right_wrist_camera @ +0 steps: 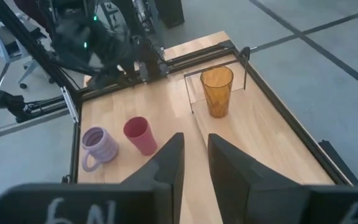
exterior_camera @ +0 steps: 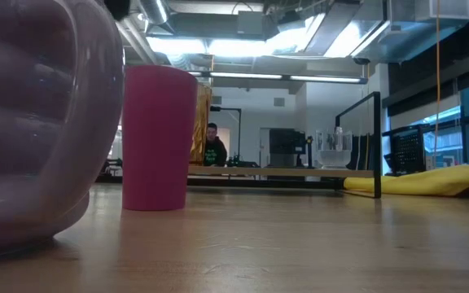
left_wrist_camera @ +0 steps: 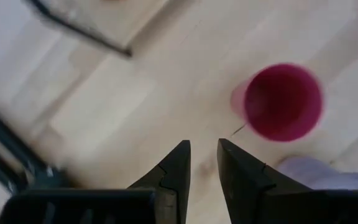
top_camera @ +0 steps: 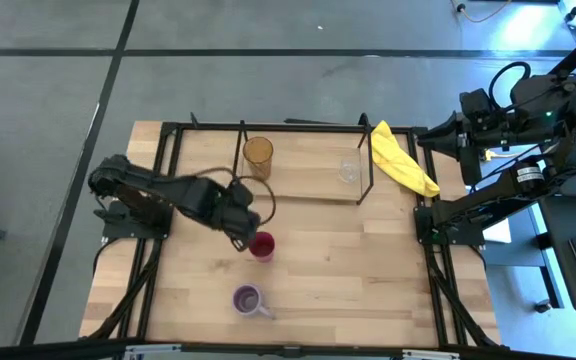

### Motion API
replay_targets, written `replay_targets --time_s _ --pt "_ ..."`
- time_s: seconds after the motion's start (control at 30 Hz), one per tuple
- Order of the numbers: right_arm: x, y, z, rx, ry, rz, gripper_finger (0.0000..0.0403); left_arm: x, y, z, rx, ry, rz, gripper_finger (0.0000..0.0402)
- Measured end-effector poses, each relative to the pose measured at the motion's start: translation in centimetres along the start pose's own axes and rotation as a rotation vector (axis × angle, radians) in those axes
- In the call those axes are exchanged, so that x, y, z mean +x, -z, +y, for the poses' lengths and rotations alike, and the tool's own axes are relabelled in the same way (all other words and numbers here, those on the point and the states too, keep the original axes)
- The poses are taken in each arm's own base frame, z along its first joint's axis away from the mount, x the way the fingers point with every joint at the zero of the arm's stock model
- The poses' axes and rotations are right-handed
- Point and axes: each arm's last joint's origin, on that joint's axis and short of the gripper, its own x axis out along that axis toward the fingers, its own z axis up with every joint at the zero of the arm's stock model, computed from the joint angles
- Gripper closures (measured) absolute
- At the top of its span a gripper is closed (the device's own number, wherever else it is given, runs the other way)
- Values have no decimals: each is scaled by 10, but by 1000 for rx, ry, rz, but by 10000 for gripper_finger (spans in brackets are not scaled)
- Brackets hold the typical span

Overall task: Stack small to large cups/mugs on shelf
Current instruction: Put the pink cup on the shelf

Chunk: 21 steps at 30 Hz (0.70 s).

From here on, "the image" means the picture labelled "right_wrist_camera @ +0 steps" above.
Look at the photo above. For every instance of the amber faceted plastic tumbler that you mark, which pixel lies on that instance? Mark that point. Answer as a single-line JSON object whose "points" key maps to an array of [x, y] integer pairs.
{"points": [[217, 93]]}

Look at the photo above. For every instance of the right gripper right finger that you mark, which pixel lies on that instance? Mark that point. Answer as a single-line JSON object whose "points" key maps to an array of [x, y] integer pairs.
{"points": [[253, 193]]}

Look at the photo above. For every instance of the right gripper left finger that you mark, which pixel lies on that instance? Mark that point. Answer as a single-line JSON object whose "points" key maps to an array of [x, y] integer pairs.
{"points": [[154, 193]]}

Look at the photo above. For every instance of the purple ribbed ceramic mug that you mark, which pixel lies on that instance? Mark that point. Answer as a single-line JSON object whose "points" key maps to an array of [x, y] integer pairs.
{"points": [[102, 147]]}

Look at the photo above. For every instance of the black floor box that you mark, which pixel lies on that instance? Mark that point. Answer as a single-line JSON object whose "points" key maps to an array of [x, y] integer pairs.
{"points": [[169, 12]]}

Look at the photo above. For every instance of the white office chair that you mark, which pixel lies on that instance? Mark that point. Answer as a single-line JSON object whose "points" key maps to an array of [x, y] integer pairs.
{"points": [[5, 43]]}

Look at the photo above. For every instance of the black aluminium table frame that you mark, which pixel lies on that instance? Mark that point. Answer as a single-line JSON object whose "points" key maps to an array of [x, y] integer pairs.
{"points": [[197, 56]]}

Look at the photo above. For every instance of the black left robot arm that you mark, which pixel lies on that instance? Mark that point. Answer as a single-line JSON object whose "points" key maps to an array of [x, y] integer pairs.
{"points": [[104, 46]]}

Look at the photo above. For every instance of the red plastic cup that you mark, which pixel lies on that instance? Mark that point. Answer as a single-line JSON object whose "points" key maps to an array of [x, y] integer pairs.
{"points": [[141, 137]]}

